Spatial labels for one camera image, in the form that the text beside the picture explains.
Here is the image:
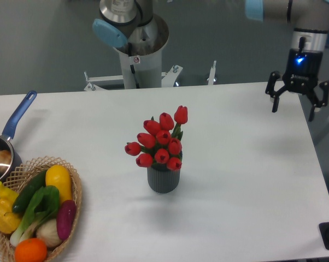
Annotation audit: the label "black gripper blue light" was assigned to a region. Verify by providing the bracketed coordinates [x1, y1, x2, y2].
[265, 49, 329, 122]

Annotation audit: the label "red tulip bouquet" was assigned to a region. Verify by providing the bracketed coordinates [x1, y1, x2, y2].
[125, 105, 188, 171]

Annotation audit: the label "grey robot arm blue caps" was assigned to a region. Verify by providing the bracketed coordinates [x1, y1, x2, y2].
[92, 1, 329, 120]

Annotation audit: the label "dark grey ribbed vase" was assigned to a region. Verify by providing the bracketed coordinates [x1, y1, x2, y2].
[146, 150, 183, 194]

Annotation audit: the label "yellow squash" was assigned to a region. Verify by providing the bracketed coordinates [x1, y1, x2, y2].
[45, 165, 73, 204]

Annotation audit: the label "purple sweet potato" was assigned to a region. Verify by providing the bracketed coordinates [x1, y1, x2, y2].
[56, 200, 77, 241]

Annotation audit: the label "green bok choy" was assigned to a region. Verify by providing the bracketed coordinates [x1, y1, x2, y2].
[10, 186, 60, 247]

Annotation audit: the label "beige onion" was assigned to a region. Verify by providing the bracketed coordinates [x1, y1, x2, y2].
[36, 218, 62, 248]

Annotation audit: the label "green cucumber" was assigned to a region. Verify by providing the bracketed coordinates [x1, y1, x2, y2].
[12, 169, 47, 213]

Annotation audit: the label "brown bread roll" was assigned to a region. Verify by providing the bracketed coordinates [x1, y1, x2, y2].
[0, 150, 11, 174]

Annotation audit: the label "orange fruit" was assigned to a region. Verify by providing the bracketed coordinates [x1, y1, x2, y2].
[14, 238, 48, 262]

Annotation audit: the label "yellow bell pepper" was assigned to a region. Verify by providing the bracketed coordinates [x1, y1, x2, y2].
[0, 181, 22, 234]

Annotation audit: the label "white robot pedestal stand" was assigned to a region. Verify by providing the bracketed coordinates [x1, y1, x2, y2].
[83, 46, 218, 92]

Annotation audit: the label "blue handled saucepan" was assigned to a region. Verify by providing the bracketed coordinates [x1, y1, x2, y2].
[0, 91, 37, 182]

